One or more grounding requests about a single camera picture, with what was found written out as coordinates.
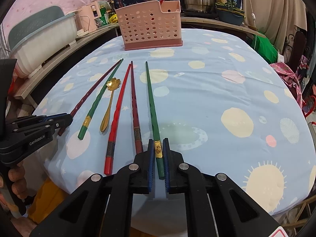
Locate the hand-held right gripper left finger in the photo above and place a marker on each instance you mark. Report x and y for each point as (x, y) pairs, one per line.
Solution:
(150, 167)

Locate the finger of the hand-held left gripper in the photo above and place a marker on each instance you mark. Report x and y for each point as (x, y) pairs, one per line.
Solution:
(59, 125)
(39, 119)

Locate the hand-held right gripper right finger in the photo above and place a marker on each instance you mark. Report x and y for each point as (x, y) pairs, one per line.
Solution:
(166, 167)

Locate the green chopstick with gold band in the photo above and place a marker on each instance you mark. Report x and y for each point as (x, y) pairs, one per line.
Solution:
(87, 121)
(151, 103)

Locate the gold flower spoon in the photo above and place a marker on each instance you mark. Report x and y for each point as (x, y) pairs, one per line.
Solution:
(113, 82)

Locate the pink perforated utensil basket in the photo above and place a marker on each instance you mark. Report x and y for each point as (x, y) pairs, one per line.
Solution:
(150, 27)

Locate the person's left hand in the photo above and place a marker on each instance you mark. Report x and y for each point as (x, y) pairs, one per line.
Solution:
(17, 180)

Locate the person's yellow pants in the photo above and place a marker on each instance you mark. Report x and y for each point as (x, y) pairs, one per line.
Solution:
(47, 197)

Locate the white plastic tub green lid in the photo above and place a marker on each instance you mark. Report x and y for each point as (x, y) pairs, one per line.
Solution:
(42, 44)

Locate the pink electric kettle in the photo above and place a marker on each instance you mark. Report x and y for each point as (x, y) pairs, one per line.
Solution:
(86, 18)

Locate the green label bottle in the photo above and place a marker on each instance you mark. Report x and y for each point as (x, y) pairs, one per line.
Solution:
(105, 17)

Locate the yellow packet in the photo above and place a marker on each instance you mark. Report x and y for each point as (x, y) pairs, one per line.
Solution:
(113, 17)

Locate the large wooden stool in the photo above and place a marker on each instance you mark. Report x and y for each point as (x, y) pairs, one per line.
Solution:
(301, 217)

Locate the pink floral cloth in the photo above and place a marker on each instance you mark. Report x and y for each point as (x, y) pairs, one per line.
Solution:
(286, 74)

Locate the green bag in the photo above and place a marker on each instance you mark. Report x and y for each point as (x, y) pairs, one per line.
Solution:
(264, 48)

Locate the blue basin with plant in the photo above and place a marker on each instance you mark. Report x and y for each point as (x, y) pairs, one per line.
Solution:
(229, 17)

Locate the dark metal chair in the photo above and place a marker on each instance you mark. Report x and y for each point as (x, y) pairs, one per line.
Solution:
(295, 47)

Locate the beige curtain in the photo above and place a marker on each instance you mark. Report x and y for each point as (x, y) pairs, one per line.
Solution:
(276, 12)

